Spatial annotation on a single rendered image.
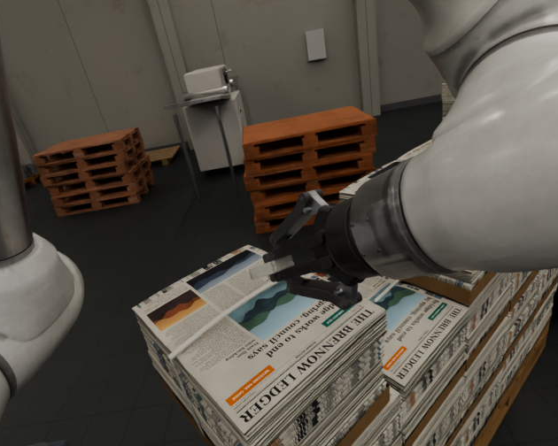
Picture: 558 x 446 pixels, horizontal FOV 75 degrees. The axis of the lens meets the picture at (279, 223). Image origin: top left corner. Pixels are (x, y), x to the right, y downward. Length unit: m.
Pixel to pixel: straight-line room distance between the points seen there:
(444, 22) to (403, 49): 6.97
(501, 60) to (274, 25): 6.66
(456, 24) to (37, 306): 0.57
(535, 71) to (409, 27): 7.09
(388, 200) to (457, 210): 0.06
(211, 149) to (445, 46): 4.72
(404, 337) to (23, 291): 0.72
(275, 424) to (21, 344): 0.35
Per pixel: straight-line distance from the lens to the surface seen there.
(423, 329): 0.91
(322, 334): 0.57
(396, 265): 0.28
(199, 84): 4.82
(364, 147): 3.06
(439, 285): 0.98
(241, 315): 0.64
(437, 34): 0.33
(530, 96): 0.23
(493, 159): 0.22
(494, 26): 0.31
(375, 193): 0.28
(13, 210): 0.56
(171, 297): 0.73
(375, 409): 0.73
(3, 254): 0.58
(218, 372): 0.56
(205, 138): 4.95
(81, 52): 7.56
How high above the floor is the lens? 1.46
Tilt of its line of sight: 26 degrees down
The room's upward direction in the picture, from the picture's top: 11 degrees counter-clockwise
